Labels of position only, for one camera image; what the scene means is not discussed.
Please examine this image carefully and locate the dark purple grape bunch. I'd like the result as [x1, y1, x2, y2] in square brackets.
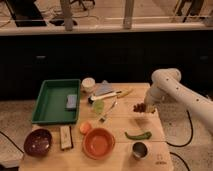
[133, 103, 146, 113]

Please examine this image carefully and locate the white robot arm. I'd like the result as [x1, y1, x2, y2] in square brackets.
[144, 68, 213, 134]

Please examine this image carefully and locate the red bowl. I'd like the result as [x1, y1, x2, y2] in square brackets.
[82, 128, 115, 160]

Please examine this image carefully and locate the dark purple bowl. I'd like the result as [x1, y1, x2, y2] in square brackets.
[24, 129, 52, 157]

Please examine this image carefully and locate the green pepper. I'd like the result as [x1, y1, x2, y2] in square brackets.
[124, 131, 152, 140]

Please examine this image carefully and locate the small metal cup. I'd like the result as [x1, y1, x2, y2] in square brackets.
[132, 142, 148, 160]

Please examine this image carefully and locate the metal fork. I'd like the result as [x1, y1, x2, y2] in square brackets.
[99, 101, 117, 123]

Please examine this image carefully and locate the white cup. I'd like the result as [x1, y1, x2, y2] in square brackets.
[81, 77, 96, 93]

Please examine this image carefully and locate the orange fruit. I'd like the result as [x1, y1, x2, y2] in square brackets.
[79, 121, 92, 135]

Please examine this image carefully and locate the wooden block eraser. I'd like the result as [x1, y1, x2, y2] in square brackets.
[60, 126, 73, 150]

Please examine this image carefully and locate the green plastic tray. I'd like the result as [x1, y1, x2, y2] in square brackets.
[32, 79, 80, 124]

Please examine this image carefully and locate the black cable right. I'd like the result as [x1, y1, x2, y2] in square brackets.
[165, 109, 195, 171]

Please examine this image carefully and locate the black cable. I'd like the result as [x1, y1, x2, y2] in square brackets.
[0, 130, 25, 155]
[165, 109, 195, 171]

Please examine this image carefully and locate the white handled brush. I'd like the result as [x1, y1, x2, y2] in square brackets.
[88, 91, 122, 104]

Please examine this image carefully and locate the black cable left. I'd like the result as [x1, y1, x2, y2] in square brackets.
[0, 130, 25, 155]

